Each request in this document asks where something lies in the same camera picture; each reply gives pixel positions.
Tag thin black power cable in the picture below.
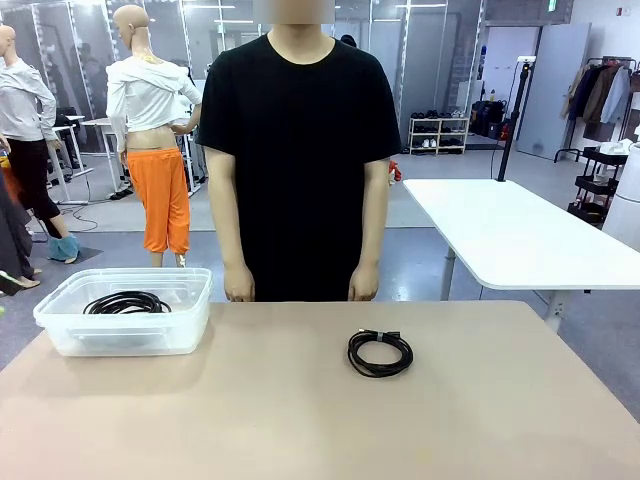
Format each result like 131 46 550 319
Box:
83 292 164 316

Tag person's right forearm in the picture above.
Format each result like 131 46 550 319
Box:
215 204 250 269

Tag person's left forearm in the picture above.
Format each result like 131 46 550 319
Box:
357 204 390 271

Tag person's right hand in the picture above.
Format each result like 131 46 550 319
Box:
223 262 256 303

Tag person's left hand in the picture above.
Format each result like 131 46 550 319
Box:
348 264 380 303

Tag mannequin in dark grey skirt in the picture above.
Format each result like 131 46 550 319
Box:
0 157 42 290

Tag teal shoe cover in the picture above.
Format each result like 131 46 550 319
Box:
47 234 80 262

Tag black leggings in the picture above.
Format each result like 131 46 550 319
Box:
7 138 69 239

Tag clear plastic storage box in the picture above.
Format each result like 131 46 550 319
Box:
33 267 214 357

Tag orange cropped trousers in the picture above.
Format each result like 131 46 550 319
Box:
127 147 192 254

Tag grey long-sleeve top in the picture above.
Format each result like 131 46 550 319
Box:
0 58 59 142

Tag white hooded top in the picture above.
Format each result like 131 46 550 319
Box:
105 57 207 154

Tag beige mannequin with grey top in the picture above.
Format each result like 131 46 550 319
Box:
0 22 80 262

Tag beige mannequin with orange trousers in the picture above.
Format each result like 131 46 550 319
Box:
105 4 207 269

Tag person in black t-shirt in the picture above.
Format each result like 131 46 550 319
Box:
196 0 403 303

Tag wooden shoe rack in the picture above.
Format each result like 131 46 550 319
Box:
408 116 471 156

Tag large white desk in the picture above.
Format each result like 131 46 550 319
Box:
402 178 640 326

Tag black backpack pile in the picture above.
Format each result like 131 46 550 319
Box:
472 99 511 141

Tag grey partition panel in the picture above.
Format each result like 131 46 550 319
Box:
517 22 591 161

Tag black utility cart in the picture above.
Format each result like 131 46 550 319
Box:
568 145 630 225

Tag clothes rack with coats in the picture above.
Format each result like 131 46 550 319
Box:
559 57 640 164

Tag black braided USB extension cable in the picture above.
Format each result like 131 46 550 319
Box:
347 328 415 379

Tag black camera pole stand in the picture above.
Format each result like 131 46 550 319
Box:
497 55 536 182

